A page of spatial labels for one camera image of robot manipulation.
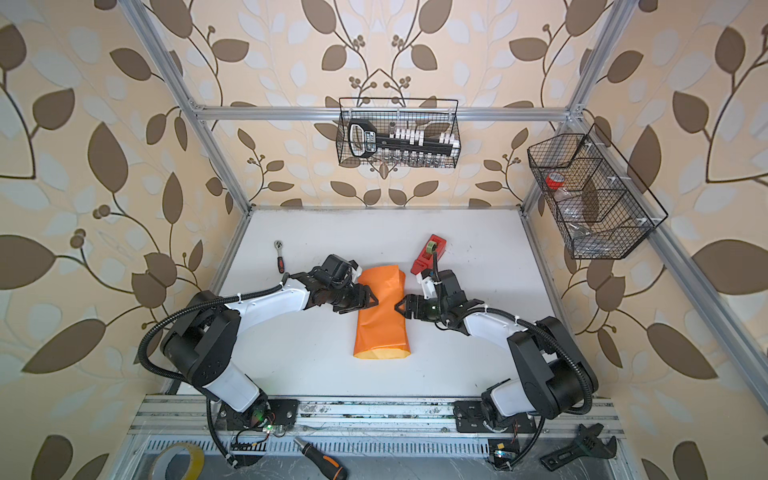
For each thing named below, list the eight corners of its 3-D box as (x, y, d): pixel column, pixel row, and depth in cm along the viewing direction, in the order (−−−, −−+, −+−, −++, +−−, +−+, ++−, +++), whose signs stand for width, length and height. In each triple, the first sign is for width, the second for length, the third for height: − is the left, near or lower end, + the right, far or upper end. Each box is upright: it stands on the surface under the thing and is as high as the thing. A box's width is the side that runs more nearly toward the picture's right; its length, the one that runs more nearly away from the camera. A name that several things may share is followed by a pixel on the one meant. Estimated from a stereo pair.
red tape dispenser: (411, 272, 102) (412, 262, 98) (432, 243, 110) (433, 232, 106) (426, 280, 100) (428, 270, 95) (446, 249, 108) (448, 239, 104)
